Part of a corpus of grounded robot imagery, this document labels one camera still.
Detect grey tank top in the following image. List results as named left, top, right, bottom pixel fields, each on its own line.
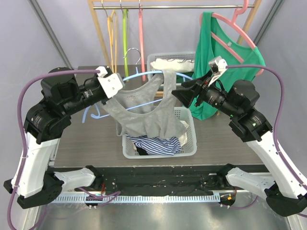
left=101, top=70, right=187, bottom=139

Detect green tank top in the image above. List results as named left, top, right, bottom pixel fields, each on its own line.
left=190, top=11, right=266, bottom=120

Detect blue plastic hanger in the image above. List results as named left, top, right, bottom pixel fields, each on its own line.
left=82, top=48, right=192, bottom=124

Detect blue white striped tank top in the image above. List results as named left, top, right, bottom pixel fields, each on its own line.
left=126, top=135, right=182, bottom=156

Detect black tank top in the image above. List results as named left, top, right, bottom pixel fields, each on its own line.
left=136, top=147, right=148, bottom=156

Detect yellow plastic hanger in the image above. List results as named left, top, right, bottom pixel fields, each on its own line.
left=107, top=10, right=118, bottom=73

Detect pink hanger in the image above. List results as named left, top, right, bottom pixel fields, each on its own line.
left=194, top=0, right=265, bottom=77
left=139, top=10, right=145, bottom=72

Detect lime green hanger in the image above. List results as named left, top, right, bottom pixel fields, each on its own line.
left=122, top=9, right=129, bottom=77

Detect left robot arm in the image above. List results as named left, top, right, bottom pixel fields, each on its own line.
left=3, top=66, right=113, bottom=209

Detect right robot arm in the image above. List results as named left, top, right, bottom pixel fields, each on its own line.
left=172, top=73, right=307, bottom=217

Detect white cloth in back basket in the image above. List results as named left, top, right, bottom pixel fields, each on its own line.
left=150, top=58, right=195, bottom=73

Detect white plastic laundry basket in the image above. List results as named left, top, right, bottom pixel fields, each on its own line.
left=122, top=107, right=197, bottom=159

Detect wooden clothes rack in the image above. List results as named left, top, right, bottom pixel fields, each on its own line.
left=88, top=0, right=261, bottom=65

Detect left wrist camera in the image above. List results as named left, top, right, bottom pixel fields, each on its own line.
left=96, top=66, right=125, bottom=99

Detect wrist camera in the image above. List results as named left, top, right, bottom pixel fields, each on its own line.
left=208, top=56, right=227, bottom=86
left=96, top=66, right=125, bottom=99

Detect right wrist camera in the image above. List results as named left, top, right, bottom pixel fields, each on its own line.
left=208, top=56, right=227, bottom=86

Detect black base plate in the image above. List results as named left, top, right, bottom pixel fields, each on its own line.
left=47, top=165, right=276, bottom=196

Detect white slotted cable duct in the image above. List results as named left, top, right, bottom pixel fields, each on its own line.
left=52, top=193, right=220, bottom=204

